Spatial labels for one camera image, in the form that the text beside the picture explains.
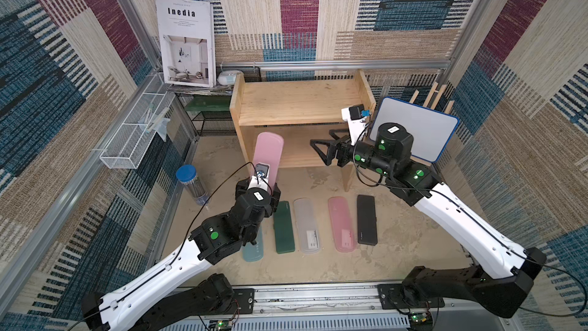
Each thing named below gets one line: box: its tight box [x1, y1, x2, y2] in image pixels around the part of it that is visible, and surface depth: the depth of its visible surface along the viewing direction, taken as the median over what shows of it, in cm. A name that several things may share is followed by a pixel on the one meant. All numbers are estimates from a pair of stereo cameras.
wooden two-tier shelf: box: [229, 68, 376, 193], surface depth 72 cm
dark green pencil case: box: [273, 200, 295, 255], surface depth 89 cm
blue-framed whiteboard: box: [369, 96, 461, 164], surface depth 93 cm
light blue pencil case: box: [241, 225, 265, 263], surface depth 85 cm
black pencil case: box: [356, 194, 378, 246], surface depth 91 cm
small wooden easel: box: [408, 81, 455, 167], surface depth 91 cm
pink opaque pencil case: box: [251, 131, 285, 194], surface depth 65 cm
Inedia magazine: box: [155, 0, 217, 89], surface depth 79 cm
